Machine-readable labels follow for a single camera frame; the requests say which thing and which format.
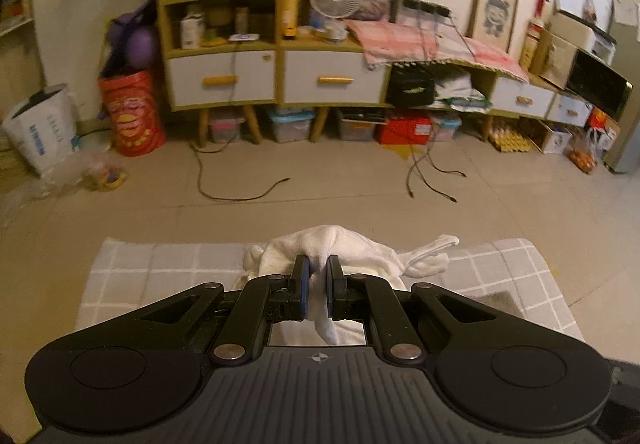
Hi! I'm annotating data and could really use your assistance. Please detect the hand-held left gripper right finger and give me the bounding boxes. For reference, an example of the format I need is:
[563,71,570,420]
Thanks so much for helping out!
[325,254,506,365]

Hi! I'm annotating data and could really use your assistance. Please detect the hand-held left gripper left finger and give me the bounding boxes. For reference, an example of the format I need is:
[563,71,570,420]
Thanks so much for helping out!
[115,254,312,366]

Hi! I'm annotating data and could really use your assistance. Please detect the large white cloth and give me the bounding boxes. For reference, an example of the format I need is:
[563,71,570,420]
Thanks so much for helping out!
[235,224,461,345]

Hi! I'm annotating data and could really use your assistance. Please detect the grey checked mat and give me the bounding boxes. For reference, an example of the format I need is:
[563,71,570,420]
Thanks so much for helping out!
[75,237,574,342]

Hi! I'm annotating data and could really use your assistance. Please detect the blue lid storage box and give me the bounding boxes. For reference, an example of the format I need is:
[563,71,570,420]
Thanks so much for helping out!
[266,108,317,144]

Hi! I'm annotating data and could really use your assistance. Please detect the grey storage box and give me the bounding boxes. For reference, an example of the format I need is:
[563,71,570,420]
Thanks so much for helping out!
[338,108,387,141]

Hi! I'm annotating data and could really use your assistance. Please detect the orange box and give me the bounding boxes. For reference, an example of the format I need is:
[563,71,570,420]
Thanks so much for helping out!
[376,117,433,146]

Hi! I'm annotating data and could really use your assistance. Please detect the pink storage box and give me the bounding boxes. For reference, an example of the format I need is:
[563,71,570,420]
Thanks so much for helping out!
[208,111,247,144]

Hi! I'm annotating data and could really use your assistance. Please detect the small clear storage box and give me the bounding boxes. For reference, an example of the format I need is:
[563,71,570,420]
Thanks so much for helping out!
[431,114,462,141]

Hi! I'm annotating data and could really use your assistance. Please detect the wooden drawer cabinet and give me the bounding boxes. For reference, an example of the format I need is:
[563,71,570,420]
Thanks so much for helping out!
[279,37,390,143]

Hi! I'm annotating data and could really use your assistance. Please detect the black bag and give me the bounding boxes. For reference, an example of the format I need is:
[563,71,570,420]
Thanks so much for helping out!
[386,66,436,108]

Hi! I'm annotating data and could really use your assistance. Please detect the yellow tape rolls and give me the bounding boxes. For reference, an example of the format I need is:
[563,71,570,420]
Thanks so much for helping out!
[89,163,127,191]

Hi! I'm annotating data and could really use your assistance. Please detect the wooden shelf cabinet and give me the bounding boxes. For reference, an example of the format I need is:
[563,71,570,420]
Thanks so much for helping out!
[156,0,285,146]

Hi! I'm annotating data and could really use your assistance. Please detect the pile of white papers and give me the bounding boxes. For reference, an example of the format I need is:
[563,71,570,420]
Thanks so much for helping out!
[432,73,490,113]

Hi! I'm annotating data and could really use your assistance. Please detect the stack of egg trays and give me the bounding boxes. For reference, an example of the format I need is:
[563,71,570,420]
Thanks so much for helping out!
[491,118,540,153]

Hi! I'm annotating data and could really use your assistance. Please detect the red printed bucket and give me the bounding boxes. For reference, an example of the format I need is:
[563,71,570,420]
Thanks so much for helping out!
[97,69,167,156]

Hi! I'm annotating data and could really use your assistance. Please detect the pink cloth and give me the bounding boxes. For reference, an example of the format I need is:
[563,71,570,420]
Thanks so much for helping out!
[346,19,531,84]

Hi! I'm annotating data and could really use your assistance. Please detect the clear plastic wrap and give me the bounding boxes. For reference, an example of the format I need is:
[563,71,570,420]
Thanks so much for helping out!
[0,157,101,225]

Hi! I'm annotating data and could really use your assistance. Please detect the long low wooden cabinet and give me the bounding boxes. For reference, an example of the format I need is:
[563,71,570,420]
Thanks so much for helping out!
[385,59,596,145]

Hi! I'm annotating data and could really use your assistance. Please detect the white cardboard box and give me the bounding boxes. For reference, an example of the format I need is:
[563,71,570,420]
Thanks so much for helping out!
[530,121,572,155]

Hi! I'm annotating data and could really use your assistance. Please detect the yellow bottle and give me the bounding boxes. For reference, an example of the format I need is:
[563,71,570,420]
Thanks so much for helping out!
[280,0,301,39]

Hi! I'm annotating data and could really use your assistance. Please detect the white carton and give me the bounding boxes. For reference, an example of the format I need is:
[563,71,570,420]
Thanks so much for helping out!
[180,13,206,50]

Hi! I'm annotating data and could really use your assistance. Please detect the bag of oranges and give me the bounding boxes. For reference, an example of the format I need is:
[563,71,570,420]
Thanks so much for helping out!
[566,129,604,173]

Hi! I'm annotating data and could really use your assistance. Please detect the purple bag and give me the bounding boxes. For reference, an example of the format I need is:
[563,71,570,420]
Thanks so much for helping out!
[101,0,160,78]

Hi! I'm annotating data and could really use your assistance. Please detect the white printed bag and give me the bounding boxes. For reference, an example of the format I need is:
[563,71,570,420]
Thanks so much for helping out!
[2,83,79,176]

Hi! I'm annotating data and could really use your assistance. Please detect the framed cartoon picture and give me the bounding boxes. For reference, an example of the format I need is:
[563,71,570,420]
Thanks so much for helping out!
[467,0,520,54]

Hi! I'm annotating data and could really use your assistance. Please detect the red paper bag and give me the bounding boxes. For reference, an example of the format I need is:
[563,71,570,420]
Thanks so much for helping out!
[586,107,622,137]

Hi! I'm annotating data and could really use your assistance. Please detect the beige box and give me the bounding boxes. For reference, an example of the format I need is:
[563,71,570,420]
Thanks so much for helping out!
[530,29,581,91]

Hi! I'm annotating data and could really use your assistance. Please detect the black microwave oven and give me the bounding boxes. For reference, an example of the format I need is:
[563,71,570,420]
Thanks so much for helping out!
[565,49,632,121]

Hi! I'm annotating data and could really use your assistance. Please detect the white printer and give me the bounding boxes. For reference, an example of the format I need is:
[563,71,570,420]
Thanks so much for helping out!
[552,9,618,66]

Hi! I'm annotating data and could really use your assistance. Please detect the long black cable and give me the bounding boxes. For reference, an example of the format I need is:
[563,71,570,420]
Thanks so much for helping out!
[192,139,291,201]

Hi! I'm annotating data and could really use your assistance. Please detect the black charger cable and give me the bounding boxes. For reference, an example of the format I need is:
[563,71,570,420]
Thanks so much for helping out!
[406,147,426,199]
[420,147,458,203]

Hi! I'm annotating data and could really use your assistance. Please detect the black wall power strip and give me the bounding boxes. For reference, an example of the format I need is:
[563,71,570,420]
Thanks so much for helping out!
[402,0,453,18]

